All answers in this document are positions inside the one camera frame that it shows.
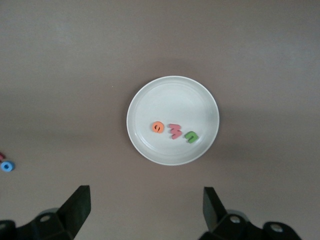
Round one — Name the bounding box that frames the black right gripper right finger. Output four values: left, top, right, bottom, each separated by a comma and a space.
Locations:
199, 186, 303, 240

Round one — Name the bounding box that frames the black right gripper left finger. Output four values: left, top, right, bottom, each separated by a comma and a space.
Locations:
0, 185, 92, 240

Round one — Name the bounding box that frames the green foam letter n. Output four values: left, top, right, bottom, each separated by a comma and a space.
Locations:
184, 130, 200, 145

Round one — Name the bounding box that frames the pink foam letter m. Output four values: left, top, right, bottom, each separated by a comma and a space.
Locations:
167, 123, 183, 140

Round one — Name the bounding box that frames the orange foam letter g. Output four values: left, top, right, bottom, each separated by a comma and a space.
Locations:
151, 121, 165, 134

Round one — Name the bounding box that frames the blue foam letter o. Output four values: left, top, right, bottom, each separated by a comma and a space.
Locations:
0, 160, 16, 174

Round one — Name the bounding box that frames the beige brown plate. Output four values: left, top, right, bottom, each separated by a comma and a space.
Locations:
126, 75, 220, 166

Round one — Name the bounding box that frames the brown table cover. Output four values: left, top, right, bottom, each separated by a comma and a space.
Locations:
0, 0, 320, 240

